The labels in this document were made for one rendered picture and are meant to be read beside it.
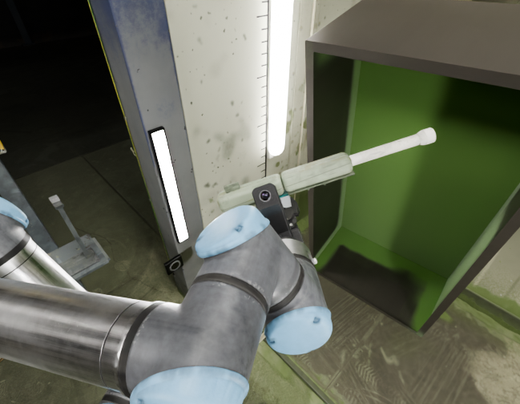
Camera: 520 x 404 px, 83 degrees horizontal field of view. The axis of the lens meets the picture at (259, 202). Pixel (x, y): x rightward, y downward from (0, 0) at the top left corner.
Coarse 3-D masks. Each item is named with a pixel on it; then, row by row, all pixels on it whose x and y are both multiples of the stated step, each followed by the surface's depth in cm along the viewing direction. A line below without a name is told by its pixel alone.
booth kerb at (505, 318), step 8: (464, 296) 191; (472, 296) 187; (480, 296) 184; (472, 304) 189; (480, 304) 186; (488, 304) 182; (488, 312) 184; (496, 312) 180; (504, 312) 177; (496, 320) 182; (504, 320) 179; (512, 320) 175; (512, 328) 177
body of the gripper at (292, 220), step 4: (284, 208) 61; (288, 208) 61; (288, 212) 59; (292, 212) 59; (288, 216) 58; (292, 216) 58; (288, 220) 58; (292, 220) 58; (296, 220) 58; (292, 224) 57; (296, 224) 59; (292, 228) 58; (296, 228) 58; (292, 232) 58; (296, 232) 58; (300, 232) 63; (284, 236) 52; (288, 236) 53; (296, 236) 59; (300, 236) 59; (300, 240) 59
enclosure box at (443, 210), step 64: (384, 0) 85; (448, 0) 78; (320, 64) 85; (384, 64) 66; (448, 64) 58; (512, 64) 55; (320, 128) 102; (384, 128) 117; (448, 128) 101; (512, 128) 89; (320, 192) 128; (384, 192) 139; (448, 192) 117; (512, 192) 101; (320, 256) 168; (384, 256) 163; (448, 256) 139
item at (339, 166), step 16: (432, 128) 61; (384, 144) 63; (400, 144) 62; (416, 144) 62; (320, 160) 65; (336, 160) 63; (352, 160) 64; (368, 160) 64; (272, 176) 67; (288, 176) 64; (304, 176) 64; (320, 176) 64; (336, 176) 64; (224, 192) 68; (240, 192) 66; (288, 192) 66; (224, 208) 67
